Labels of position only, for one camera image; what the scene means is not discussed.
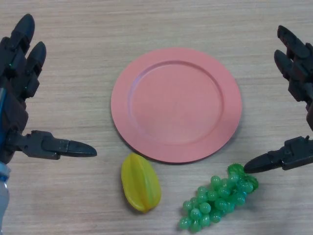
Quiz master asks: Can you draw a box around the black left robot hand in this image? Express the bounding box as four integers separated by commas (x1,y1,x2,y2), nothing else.
0,14,98,165

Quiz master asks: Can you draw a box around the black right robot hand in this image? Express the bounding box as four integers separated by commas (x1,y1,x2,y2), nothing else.
244,25,313,174

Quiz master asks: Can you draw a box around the yellow starfruit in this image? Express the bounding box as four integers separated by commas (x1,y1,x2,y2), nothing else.
121,152,162,214

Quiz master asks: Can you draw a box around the pink round plate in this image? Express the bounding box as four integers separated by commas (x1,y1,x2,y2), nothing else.
110,47,243,165

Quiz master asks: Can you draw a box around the green grape bunch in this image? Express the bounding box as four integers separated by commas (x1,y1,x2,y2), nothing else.
179,163,259,233

